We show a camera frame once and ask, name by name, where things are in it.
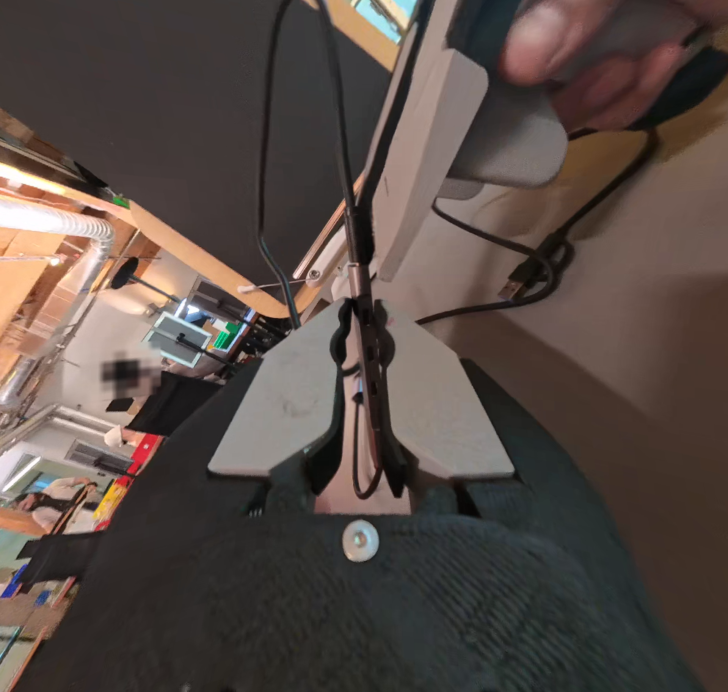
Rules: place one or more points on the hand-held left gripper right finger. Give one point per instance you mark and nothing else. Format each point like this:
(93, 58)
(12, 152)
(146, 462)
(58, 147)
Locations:
(449, 413)

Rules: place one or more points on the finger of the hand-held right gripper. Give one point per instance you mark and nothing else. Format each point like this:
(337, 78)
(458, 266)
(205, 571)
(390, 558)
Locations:
(432, 146)
(432, 15)

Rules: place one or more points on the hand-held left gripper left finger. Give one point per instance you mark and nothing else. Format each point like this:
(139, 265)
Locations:
(278, 413)

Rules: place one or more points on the green box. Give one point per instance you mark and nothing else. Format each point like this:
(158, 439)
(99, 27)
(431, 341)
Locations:
(227, 336)

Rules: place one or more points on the grey panel on stand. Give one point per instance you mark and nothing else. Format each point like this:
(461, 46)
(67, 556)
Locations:
(176, 336)

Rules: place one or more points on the wooden book stand black panel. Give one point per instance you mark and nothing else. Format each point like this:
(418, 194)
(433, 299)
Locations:
(142, 77)

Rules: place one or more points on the silver ceiling air duct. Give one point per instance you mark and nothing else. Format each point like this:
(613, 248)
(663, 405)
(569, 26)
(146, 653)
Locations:
(57, 223)

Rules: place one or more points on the grey usb hub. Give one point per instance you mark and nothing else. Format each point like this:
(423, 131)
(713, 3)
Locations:
(359, 279)

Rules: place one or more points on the black floor lamp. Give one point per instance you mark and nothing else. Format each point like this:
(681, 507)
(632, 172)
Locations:
(125, 271)

